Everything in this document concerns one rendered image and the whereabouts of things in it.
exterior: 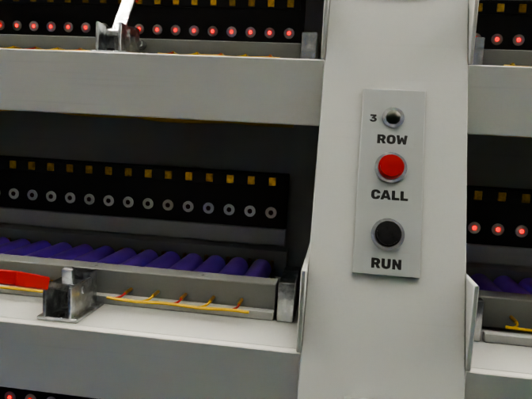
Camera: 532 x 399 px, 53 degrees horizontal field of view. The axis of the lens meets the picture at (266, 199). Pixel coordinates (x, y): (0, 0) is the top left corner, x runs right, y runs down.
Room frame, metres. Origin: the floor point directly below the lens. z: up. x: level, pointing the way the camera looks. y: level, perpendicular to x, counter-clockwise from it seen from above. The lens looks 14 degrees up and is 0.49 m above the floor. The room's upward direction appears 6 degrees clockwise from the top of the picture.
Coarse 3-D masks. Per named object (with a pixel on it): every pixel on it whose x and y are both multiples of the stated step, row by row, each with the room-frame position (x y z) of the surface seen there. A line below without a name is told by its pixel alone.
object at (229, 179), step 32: (0, 160) 0.52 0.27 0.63; (32, 160) 0.51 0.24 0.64; (64, 160) 0.51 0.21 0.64; (64, 192) 0.52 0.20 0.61; (96, 192) 0.52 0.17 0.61; (128, 192) 0.51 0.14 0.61; (160, 192) 0.51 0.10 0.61; (192, 192) 0.50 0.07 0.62; (224, 192) 0.50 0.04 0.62; (256, 192) 0.49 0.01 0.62; (288, 192) 0.49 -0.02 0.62; (256, 224) 0.50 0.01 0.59
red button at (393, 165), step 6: (384, 156) 0.31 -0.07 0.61; (390, 156) 0.31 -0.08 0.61; (396, 156) 0.31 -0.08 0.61; (384, 162) 0.31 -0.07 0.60; (390, 162) 0.31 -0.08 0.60; (396, 162) 0.31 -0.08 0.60; (402, 162) 0.31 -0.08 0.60; (378, 168) 0.32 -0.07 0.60; (384, 168) 0.31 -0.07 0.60; (390, 168) 0.31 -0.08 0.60; (396, 168) 0.31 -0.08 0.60; (402, 168) 0.31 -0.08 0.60; (384, 174) 0.31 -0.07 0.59; (390, 174) 0.31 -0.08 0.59; (396, 174) 0.31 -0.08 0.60
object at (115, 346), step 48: (240, 240) 0.50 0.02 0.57; (288, 288) 0.37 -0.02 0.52; (0, 336) 0.36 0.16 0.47; (48, 336) 0.35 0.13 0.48; (96, 336) 0.34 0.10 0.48; (144, 336) 0.34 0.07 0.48; (192, 336) 0.34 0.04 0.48; (240, 336) 0.34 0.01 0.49; (288, 336) 0.35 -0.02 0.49; (0, 384) 0.37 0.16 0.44; (48, 384) 0.36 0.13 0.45; (96, 384) 0.36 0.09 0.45; (144, 384) 0.35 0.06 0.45; (192, 384) 0.34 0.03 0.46; (240, 384) 0.34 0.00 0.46; (288, 384) 0.33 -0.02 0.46
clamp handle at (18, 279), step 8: (0, 272) 0.29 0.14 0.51; (8, 272) 0.29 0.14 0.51; (16, 272) 0.29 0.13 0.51; (24, 272) 0.30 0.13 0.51; (64, 272) 0.36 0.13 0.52; (72, 272) 0.36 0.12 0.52; (0, 280) 0.29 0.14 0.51; (8, 280) 0.29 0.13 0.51; (16, 280) 0.29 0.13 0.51; (24, 280) 0.30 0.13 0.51; (32, 280) 0.31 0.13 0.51; (40, 280) 0.31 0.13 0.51; (48, 280) 0.32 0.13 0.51; (64, 280) 0.36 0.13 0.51; (72, 280) 0.36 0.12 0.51; (32, 288) 0.31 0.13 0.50; (40, 288) 0.32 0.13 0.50; (56, 288) 0.34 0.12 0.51; (64, 288) 0.35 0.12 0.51
